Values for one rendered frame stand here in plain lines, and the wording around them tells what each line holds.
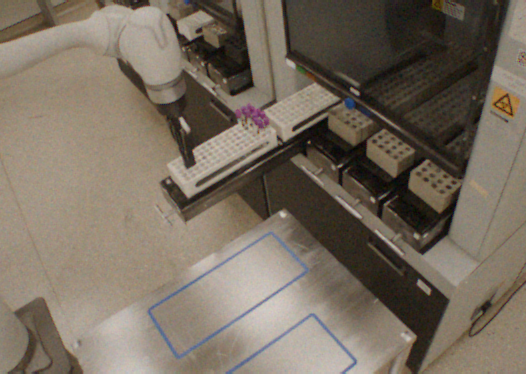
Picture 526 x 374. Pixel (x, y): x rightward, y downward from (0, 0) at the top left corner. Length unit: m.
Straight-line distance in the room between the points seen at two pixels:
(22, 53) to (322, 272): 0.76
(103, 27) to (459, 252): 0.99
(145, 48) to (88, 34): 0.16
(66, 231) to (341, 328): 1.77
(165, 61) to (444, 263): 0.80
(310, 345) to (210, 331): 0.21
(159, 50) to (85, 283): 1.47
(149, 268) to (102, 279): 0.23
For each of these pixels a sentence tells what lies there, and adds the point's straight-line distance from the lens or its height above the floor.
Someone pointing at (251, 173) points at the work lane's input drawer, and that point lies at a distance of 1.31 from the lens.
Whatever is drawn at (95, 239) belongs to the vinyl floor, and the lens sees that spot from 2.39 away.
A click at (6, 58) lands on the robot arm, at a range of 0.91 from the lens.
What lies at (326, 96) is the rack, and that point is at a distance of 1.43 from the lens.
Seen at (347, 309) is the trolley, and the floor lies 0.82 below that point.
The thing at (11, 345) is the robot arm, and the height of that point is 0.82.
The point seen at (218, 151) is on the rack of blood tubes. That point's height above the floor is 0.86.
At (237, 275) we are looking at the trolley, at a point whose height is 0.82.
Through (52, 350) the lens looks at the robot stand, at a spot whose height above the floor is 0.70.
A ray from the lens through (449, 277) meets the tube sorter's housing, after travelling 1.19.
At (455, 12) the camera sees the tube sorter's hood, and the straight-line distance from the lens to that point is 0.89.
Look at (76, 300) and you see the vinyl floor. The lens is 2.24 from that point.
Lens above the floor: 1.73
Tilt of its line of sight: 47 degrees down
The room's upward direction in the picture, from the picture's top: 10 degrees counter-clockwise
